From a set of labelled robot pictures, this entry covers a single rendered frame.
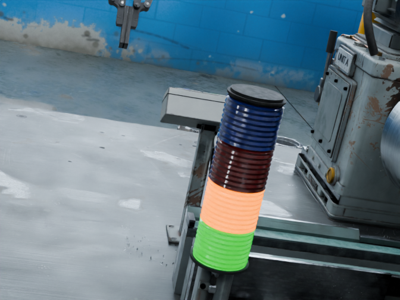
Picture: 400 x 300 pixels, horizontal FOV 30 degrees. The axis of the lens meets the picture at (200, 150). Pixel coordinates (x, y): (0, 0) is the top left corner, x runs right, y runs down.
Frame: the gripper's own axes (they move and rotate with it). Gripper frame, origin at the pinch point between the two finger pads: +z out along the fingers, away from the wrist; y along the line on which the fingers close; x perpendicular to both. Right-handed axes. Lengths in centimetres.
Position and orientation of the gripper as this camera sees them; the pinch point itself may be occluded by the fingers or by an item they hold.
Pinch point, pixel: (125, 27)
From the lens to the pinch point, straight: 134.6
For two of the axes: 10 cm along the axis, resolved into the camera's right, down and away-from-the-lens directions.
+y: 9.7, 1.5, 1.7
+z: -1.2, 9.8, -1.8
